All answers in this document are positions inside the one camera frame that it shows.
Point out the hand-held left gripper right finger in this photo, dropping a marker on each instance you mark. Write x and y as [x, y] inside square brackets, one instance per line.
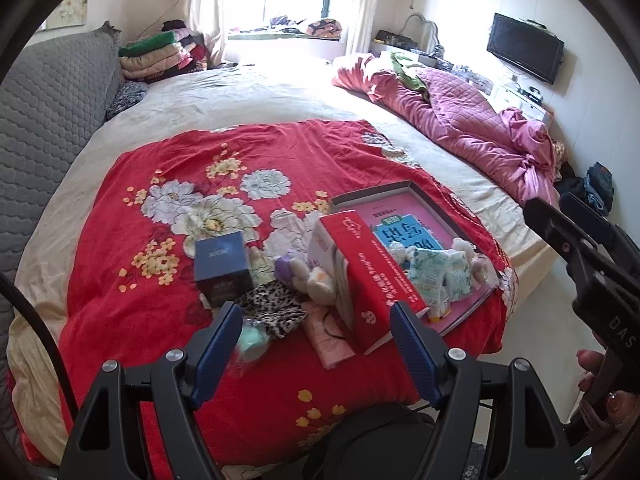
[417, 355]

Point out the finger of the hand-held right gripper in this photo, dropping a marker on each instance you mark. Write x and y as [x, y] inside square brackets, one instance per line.
[597, 225]
[560, 232]

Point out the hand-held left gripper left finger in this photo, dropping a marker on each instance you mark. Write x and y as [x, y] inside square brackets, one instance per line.
[212, 355]

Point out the green round item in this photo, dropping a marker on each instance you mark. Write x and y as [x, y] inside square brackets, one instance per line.
[250, 342]

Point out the green tissue pack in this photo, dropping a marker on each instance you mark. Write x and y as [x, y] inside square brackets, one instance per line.
[427, 272]

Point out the purple soft toy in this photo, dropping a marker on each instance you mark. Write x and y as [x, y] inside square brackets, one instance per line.
[286, 266]

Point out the person's right hand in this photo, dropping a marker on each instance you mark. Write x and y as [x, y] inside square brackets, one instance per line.
[592, 362]

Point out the pile of jeans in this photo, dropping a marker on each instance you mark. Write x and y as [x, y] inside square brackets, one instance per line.
[592, 185]

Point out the small packets in tray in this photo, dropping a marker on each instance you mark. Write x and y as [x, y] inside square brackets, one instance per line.
[436, 316]

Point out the leopard print cloth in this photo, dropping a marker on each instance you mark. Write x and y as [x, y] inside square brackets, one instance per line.
[272, 310]

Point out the dark blue box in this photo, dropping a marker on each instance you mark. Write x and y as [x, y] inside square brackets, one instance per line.
[222, 270]

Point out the red and white box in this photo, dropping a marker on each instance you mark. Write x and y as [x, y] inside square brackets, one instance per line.
[372, 280]

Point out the pink folded cloth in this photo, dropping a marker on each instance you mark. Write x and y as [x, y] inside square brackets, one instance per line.
[330, 340]

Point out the white pink plush toy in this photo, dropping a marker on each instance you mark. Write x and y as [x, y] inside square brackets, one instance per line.
[464, 247]

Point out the red floral blanket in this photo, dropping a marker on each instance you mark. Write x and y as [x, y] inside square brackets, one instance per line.
[165, 270]

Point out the white plush bunny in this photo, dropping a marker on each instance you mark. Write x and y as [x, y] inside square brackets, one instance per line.
[317, 280]

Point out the white cabinet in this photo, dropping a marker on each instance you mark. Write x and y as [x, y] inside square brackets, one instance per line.
[520, 97]

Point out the pink quilted duvet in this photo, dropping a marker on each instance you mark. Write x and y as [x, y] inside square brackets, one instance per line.
[470, 110]

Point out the black flat television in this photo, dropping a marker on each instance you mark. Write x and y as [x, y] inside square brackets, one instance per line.
[525, 52]

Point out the green cloth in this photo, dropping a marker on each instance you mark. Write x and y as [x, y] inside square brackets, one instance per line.
[407, 72]

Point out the vanity mirror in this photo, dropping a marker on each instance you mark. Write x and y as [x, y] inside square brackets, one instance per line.
[422, 32]

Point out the dark patterned pillow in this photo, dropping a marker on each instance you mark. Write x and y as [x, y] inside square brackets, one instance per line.
[126, 96]

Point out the grey quilted headboard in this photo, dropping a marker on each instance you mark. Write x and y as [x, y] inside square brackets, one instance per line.
[45, 120]

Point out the white curtain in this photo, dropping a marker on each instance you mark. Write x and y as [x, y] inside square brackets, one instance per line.
[362, 7]
[205, 5]

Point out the stack of folded blankets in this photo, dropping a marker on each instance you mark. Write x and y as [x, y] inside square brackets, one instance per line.
[160, 50]

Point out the patterned cushion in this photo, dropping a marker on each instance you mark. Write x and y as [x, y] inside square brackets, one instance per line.
[325, 27]

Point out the clothes on window sill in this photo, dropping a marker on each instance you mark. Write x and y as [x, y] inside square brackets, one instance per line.
[277, 25]

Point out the floral wall picture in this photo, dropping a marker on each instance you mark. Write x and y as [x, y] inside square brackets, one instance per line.
[70, 2]

